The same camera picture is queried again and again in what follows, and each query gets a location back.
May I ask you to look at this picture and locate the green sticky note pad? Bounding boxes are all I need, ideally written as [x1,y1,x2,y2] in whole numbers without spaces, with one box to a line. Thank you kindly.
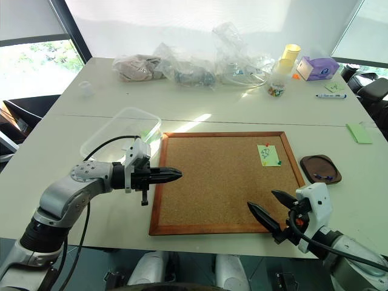
[346,122,373,144]

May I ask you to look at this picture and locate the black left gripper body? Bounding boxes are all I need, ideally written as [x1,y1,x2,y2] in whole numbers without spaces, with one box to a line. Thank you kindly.
[131,156,153,207]

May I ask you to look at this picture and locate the clear plastic container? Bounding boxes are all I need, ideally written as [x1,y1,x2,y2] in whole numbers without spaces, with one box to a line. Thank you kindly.
[79,106,162,163]

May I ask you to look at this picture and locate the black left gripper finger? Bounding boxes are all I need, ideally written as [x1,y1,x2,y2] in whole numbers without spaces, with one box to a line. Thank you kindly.
[151,166,183,177]
[151,175,183,185]

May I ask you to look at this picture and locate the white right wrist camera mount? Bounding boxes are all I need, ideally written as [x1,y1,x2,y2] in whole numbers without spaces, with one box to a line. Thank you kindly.
[295,182,333,254]

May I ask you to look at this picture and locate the yellow-green sticky note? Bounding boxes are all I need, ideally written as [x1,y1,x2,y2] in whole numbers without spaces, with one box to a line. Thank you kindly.
[256,144,281,167]

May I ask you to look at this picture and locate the small clear plastic cup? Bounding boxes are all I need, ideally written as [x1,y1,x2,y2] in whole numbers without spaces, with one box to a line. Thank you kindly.
[79,81,93,98]

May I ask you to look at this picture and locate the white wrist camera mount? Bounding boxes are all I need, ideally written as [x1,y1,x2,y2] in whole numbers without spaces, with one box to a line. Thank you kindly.
[295,182,333,254]
[124,138,152,194]

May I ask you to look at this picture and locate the yellow paper cup stack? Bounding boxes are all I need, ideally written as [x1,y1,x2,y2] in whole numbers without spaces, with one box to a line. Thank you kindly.
[278,44,301,74]

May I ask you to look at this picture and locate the dark brown wooden tray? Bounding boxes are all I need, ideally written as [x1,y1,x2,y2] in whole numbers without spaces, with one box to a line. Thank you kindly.
[299,154,343,184]

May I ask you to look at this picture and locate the clear cup with pins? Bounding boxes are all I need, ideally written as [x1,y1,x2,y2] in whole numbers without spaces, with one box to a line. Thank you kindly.
[266,59,292,98]

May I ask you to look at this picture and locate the wood framed cork board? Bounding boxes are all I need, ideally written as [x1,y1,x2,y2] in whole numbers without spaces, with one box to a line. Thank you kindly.
[148,130,307,237]

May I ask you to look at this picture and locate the clear crumpled plastic bag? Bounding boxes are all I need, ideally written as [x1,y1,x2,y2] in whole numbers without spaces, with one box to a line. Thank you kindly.
[211,21,275,89]

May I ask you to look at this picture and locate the plastic bag with grey contents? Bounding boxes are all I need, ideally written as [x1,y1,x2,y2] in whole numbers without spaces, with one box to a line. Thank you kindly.
[153,42,218,89]

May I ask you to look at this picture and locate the purple tissue box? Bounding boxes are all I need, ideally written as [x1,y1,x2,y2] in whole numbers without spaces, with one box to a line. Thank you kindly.
[296,55,340,82]

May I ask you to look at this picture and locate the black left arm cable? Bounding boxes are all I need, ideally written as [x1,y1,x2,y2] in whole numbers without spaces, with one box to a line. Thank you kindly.
[56,135,143,291]

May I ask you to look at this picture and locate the white roller blind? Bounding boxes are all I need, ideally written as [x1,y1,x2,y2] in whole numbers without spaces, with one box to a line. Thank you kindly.
[330,0,388,65]
[0,0,70,47]

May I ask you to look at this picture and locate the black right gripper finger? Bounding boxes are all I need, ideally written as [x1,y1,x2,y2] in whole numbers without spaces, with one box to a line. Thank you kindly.
[247,201,286,236]
[270,189,298,210]

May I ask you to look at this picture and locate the silver rounded robot leg shell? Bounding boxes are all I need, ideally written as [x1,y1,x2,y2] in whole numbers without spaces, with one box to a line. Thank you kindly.
[214,253,252,291]
[126,251,171,287]

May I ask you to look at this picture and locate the plastic bag with brown contents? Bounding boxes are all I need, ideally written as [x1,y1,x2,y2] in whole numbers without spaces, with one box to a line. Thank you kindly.
[112,53,166,82]

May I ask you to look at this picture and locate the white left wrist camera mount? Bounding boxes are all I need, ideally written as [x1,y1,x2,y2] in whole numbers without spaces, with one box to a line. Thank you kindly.
[124,138,152,194]

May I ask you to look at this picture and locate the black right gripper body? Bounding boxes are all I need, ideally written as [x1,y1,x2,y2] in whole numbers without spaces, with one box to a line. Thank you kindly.
[272,199,310,246]

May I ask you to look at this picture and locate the green note with scribble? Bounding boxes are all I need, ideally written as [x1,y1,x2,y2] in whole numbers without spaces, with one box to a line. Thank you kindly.
[324,82,345,93]

